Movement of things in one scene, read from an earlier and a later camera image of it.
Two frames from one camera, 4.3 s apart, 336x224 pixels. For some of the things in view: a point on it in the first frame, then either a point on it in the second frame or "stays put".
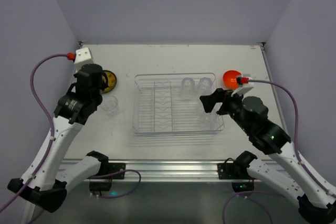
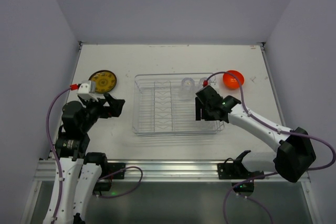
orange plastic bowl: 229,79 stays put
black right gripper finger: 219,96 to 198,109
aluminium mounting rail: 186,170 stays put
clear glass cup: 205,86 stays put
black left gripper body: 104,81 to 104,105
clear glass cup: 209,121 stays put
